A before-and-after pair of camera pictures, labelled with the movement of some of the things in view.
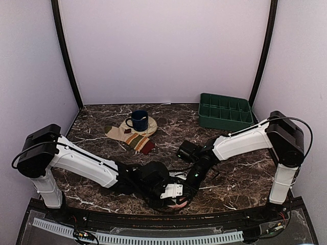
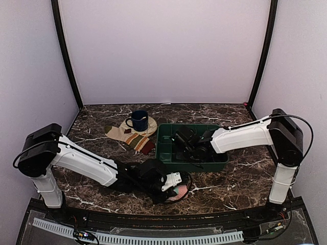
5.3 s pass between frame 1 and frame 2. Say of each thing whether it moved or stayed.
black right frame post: stayed
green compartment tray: moved
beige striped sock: stayed
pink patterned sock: moved
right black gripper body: moved
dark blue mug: stayed
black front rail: stayed
